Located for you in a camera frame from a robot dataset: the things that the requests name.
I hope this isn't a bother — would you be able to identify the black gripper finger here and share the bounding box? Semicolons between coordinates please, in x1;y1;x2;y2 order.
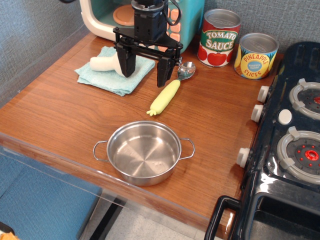
115;42;136;78
157;57;175;88

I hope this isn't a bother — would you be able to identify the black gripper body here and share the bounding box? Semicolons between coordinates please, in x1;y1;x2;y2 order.
113;0;183;66

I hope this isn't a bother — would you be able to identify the metal pot with handles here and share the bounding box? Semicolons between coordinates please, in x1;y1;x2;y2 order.
104;120;184;187

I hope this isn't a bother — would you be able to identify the plush brown white mushroom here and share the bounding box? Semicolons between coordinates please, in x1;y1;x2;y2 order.
89;53;124;77

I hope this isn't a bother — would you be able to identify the light blue folded cloth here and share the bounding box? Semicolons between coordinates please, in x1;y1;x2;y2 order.
75;56;155;97

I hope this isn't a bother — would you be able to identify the tomato sauce can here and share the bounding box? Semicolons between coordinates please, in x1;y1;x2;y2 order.
197;8;241;67

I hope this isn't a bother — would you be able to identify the pineapple slices can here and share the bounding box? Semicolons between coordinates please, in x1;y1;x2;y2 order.
234;32;279;80

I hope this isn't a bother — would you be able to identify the black toy stove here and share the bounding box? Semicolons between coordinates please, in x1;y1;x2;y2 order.
205;41;320;240

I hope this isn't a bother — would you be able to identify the spoon with yellow handle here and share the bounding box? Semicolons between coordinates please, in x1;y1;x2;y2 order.
146;61;196;116

